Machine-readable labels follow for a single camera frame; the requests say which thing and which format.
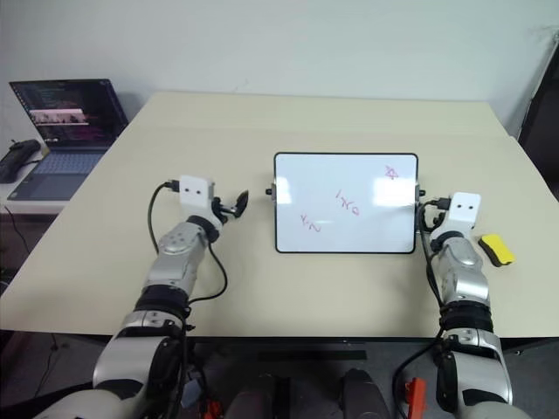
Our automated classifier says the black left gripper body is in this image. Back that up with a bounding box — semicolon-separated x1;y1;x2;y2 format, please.
210;196;237;226

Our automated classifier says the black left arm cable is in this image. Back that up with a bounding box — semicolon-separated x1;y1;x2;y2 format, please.
148;179;229;303

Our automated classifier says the yellow and black eraser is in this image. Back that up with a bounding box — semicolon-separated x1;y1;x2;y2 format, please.
477;234;518;267

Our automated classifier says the dark cabinet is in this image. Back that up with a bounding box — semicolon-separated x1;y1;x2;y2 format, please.
516;56;559;189

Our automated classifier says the black handheld controller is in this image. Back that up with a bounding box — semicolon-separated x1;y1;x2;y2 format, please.
0;138;45;184

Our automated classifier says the red plastic clip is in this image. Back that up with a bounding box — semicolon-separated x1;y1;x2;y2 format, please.
404;376;427;419

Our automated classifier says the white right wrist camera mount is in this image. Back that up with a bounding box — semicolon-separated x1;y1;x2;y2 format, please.
444;191;482;232

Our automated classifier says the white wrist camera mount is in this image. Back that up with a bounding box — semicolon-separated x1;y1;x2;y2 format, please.
178;175;217;217
444;191;482;232

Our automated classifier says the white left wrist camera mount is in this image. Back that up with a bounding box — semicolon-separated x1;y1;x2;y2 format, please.
178;175;217;217

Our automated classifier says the black-framed whiteboard with scribbles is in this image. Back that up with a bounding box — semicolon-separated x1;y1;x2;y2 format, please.
265;152;427;255

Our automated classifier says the dark rounded shape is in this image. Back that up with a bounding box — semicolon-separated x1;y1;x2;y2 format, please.
340;368;390;419

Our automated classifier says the open laptop computer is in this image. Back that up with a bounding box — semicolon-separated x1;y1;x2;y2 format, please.
8;78;130;203

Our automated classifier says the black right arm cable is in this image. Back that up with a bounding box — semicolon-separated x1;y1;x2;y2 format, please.
391;196;452;419

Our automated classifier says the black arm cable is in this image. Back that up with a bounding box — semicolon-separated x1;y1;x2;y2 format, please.
148;179;229;303
391;196;452;419

